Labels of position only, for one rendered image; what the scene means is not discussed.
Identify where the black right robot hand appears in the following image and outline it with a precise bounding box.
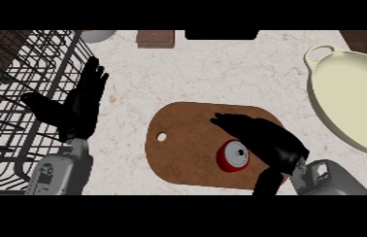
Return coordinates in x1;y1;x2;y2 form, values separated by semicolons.
207;112;310;196

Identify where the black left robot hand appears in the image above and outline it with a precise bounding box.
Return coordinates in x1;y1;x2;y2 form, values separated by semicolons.
20;55;110;143

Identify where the brown wooden cutting board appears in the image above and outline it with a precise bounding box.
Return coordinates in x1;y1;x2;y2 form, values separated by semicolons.
142;101;290;190

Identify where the pale yellow pot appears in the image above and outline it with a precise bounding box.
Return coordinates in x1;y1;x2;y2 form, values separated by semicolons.
301;44;367;149

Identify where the grey round bowl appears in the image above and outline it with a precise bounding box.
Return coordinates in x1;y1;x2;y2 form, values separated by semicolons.
77;30;117;44

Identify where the brown wooden block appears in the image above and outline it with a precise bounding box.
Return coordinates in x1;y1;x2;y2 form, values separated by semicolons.
133;30;176;50

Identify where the black flat appliance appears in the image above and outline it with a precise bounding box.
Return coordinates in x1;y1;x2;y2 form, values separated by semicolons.
182;30;260;41

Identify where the black wire dish rack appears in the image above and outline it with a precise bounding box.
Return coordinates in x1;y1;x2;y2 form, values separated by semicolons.
0;30;97;192

